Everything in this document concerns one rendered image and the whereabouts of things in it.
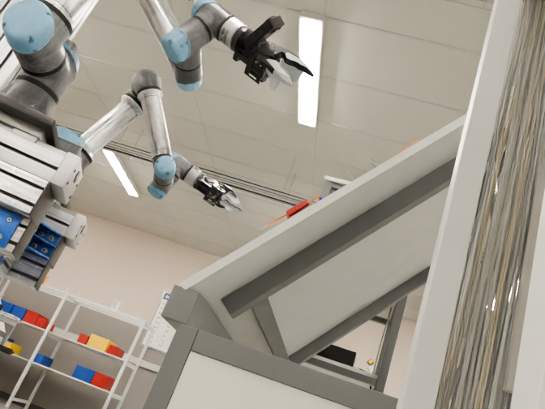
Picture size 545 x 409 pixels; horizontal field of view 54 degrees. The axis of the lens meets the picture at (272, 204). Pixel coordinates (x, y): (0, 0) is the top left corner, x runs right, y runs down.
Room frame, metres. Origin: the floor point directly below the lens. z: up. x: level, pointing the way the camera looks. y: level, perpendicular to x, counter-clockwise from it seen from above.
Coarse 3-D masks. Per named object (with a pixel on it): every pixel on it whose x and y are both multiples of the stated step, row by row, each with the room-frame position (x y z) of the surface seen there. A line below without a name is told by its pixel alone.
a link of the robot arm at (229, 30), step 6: (234, 18) 1.07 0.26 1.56; (228, 24) 1.07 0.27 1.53; (234, 24) 1.06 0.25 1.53; (240, 24) 1.06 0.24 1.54; (246, 24) 1.07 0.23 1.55; (222, 30) 1.08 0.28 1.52; (228, 30) 1.07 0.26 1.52; (234, 30) 1.07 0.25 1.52; (222, 36) 1.08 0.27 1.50; (228, 36) 1.08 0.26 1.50; (222, 42) 1.11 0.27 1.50; (228, 42) 1.09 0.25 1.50; (228, 48) 1.12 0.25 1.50
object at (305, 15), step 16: (304, 16) 2.78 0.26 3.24; (320, 16) 2.76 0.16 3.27; (304, 32) 2.91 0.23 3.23; (320, 32) 2.87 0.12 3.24; (304, 48) 3.06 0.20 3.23; (320, 48) 3.01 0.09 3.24; (320, 64) 3.20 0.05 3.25; (304, 80) 3.41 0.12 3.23; (304, 96) 3.60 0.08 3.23; (304, 112) 3.82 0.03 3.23
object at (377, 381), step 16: (400, 304) 2.08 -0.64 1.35; (384, 320) 2.63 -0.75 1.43; (400, 320) 2.08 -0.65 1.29; (384, 336) 2.62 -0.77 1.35; (384, 352) 2.09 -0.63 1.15; (320, 368) 2.34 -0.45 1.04; (336, 368) 2.13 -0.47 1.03; (352, 368) 2.15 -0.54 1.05; (384, 368) 2.08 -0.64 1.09; (368, 384) 2.12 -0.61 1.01; (384, 384) 2.08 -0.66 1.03
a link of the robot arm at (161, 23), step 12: (144, 0) 1.23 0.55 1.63; (156, 0) 1.21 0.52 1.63; (144, 12) 1.25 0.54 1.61; (156, 12) 1.22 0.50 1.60; (168, 12) 1.21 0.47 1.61; (156, 24) 1.22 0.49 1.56; (168, 24) 1.21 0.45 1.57; (156, 36) 1.25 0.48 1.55; (168, 60) 1.25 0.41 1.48; (180, 72) 1.21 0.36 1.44; (192, 72) 1.20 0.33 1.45; (180, 84) 1.27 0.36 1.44; (192, 84) 1.26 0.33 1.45
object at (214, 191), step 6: (204, 174) 1.92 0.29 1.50; (198, 180) 1.89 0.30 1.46; (204, 180) 1.94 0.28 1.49; (198, 186) 1.93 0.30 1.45; (204, 186) 1.92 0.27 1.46; (210, 186) 1.92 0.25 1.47; (216, 186) 1.90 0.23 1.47; (222, 186) 1.94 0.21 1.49; (204, 192) 1.93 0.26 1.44; (210, 192) 1.92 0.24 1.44; (216, 192) 1.91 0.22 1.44; (222, 192) 1.90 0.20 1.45; (204, 198) 1.94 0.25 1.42; (210, 198) 1.93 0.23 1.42; (216, 198) 1.92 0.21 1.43
